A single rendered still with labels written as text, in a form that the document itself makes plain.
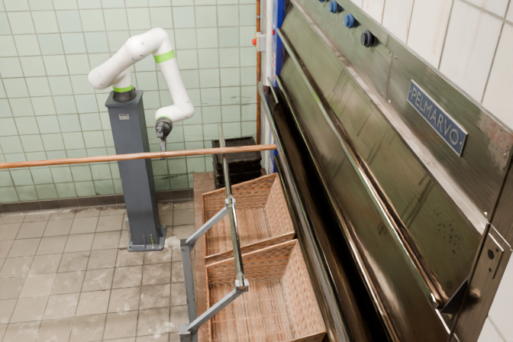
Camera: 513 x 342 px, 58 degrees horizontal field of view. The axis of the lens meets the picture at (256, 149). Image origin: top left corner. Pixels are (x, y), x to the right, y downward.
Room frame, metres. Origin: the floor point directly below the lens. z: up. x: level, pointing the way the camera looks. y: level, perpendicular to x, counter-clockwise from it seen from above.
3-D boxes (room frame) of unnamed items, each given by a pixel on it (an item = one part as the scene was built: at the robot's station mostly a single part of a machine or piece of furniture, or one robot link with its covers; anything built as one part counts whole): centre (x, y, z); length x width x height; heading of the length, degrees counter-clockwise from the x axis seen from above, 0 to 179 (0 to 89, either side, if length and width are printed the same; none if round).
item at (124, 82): (2.66, 0.84, 1.36); 0.16 x 0.13 x 0.19; 151
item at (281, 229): (2.03, 0.07, 0.72); 0.56 x 0.49 x 0.28; 7
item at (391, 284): (1.49, -0.27, 1.54); 1.79 x 0.11 x 0.19; 8
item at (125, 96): (2.73, 0.84, 1.23); 0.26 x 0.15 x 0.06; 4
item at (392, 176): (1.49, -0.27, 1.80); 1.79 x 0.11 x 0.19; 8
